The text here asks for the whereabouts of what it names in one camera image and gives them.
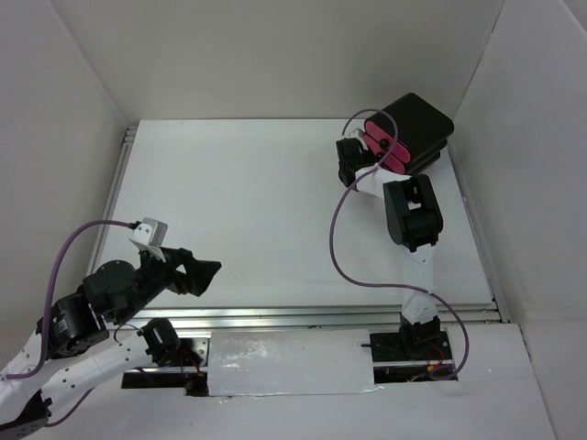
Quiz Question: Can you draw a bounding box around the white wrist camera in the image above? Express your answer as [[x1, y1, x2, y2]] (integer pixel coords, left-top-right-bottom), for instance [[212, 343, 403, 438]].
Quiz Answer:
[[129, 217, 168, 262], [344, 128, 368, 149]]

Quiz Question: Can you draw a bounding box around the pink top drawer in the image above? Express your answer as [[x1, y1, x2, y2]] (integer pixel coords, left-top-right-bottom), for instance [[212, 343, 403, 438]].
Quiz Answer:
[[364, 121, 404, 159]]

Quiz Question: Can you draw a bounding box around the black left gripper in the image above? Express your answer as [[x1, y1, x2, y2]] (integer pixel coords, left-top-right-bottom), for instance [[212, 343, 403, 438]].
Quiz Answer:
[[115, 242, 223, 325]]

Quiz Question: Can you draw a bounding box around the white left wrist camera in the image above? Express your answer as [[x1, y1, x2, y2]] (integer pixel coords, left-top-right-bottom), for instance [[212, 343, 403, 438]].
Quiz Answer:
[[129, 217, 168, 262]]

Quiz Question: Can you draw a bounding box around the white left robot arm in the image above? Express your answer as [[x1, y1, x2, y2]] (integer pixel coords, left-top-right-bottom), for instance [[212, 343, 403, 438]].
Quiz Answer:
[[1, 248, 222, 439]]

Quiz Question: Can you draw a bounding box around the pink drawer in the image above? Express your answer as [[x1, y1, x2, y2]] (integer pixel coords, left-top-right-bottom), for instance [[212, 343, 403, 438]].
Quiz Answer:
[[364, 136, 411, 174], [364, 121, 404, 159]]

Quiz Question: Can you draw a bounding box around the black drawer organizer cabinet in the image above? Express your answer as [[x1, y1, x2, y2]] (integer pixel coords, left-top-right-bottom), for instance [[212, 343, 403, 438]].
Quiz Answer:
[[383, 93, 454, 175]]

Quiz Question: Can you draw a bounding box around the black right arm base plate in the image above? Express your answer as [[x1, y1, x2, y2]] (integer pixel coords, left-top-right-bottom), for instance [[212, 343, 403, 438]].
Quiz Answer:
[[360, 331, 452, 367]]

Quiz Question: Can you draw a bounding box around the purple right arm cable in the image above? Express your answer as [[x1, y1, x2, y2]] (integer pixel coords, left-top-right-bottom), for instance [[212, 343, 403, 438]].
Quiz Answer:
[[329, 108, 470, 381]]

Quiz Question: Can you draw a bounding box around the white taped cover panel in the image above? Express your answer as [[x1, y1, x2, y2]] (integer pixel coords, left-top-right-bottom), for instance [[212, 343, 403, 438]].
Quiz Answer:
[[207, 329, 377, 397]]

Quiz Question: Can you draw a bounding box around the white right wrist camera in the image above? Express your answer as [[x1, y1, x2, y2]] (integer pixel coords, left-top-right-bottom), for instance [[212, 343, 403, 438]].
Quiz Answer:
[[344, 128, 368, 149]]

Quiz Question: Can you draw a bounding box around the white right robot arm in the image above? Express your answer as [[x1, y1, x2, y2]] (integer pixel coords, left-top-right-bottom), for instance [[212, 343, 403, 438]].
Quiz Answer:
[[336, 137, 444, 359]]

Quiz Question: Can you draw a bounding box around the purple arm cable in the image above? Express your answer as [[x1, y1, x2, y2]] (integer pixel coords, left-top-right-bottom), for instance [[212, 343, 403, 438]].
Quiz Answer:
[[329, 108, 470, 381], [4, 220, 138, 427]]

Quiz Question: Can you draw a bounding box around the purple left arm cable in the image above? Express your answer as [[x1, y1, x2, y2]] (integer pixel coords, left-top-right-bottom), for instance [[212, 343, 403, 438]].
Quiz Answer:
[[4, 220, 138, 427]]

